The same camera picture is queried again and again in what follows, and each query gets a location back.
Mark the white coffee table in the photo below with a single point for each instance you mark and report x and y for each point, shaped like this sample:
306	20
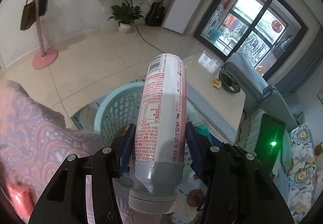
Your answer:
219	110

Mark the pink tissue pack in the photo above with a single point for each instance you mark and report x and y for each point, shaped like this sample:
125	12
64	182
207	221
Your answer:
21	198

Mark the pink white drink bottle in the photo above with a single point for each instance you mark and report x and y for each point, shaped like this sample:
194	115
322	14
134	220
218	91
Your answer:
157	162

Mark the grey sofa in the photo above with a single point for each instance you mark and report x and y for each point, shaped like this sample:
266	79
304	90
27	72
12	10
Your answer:
260	95

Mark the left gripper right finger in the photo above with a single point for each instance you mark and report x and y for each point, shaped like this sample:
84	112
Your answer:
239	190

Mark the potted green plant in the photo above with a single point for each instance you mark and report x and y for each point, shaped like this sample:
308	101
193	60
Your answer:
126	14

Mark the black hanging bag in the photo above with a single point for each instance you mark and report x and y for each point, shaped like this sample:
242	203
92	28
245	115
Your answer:
43	5

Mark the patterned pink tablecloth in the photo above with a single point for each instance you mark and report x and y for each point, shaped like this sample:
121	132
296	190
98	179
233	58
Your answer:
34	143

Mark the brown hanging bag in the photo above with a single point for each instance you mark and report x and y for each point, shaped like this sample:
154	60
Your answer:
28	17

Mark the floral cushion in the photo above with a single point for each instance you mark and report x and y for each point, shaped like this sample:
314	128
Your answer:
302	174

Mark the black framed window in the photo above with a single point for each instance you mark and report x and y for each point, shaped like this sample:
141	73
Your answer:
265	32

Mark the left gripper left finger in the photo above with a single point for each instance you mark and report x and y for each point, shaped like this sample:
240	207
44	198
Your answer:
64	198

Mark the black guitar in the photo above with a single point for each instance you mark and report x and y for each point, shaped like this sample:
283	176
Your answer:
156	15

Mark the light blue laundry basket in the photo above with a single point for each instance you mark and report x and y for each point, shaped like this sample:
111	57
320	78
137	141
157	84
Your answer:
120	108

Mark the black ashtray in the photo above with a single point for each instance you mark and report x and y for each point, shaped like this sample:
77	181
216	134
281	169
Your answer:
228	82

